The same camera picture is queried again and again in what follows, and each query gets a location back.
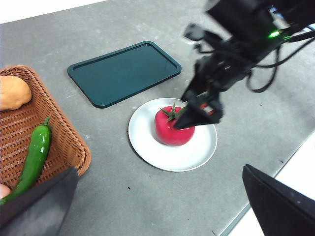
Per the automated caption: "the black cable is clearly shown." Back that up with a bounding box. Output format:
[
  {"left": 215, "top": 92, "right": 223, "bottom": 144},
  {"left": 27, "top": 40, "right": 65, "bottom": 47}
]
[
  {"left": 246, "top": 44, "right": 283, "bottom": 93},
  {"left": 280, "top": 24, "right": 315, "bottom": 44}
]

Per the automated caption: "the pale grey round plate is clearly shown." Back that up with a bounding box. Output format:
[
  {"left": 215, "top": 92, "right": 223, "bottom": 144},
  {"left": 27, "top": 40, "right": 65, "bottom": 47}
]
[{"left": 127, "top": 97, "right": 218, "bottom": 173}]

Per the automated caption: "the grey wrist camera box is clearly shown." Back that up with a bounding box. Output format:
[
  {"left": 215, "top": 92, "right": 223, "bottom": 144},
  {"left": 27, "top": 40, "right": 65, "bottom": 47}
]
[{"left": 183, "top": 23, "right": 206, "bottom": 49}]

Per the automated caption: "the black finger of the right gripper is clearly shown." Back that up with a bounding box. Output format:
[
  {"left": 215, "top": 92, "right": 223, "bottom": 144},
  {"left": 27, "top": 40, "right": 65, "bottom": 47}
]
[
  {"left": 180, "top": 73, "right": 211, "bottom": 105},
  {"left": 173, "top": 94, "right": 225, "bottom": 130}
]

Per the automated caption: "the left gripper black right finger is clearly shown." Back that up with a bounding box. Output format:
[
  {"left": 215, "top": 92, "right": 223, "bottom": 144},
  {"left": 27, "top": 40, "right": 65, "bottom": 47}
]
[{"left": 242, "top": 164, "right": 315, "bottom": 236}]

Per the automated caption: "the pale pink food item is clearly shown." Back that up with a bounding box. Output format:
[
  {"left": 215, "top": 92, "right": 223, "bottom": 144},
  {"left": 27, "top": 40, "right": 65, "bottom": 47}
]
[{"left": 0, "top": 183, "right": 12, "bottom": 199}]

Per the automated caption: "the red tomato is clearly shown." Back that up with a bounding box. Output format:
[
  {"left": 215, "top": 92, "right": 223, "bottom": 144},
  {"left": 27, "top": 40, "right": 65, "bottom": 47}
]
[{"left": 154, "top": 103, "right": 195, "bottom": 147}]

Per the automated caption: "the orange-brown potato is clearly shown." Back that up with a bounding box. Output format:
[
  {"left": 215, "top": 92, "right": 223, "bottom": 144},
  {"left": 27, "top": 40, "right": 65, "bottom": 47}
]
[{"left": 0, "top": 76, "right": 32, "bottom": 111}]

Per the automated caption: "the green chili pepper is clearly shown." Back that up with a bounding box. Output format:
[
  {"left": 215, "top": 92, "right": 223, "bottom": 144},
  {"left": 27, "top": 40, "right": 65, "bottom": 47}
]
[{"left": 0, "top": 116, "right": 53, "bottom": 205}]

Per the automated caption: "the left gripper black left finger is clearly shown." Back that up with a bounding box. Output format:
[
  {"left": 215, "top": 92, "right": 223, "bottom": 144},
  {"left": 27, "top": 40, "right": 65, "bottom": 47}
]
[{"left": 0, "top": 166, "right": 79, "bottom": 236}]

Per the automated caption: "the brown wicker basket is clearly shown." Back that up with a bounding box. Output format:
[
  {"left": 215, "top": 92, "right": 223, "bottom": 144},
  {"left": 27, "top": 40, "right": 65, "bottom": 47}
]
[{"left": 0, "top": 65, "right": 92, "bottom": 195}]

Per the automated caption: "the black rectangular tray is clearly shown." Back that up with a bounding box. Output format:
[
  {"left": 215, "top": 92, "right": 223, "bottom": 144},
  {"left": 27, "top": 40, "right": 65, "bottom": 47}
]
[{"left": 67, "top": 40, "right": 182, "bottom": 109}]

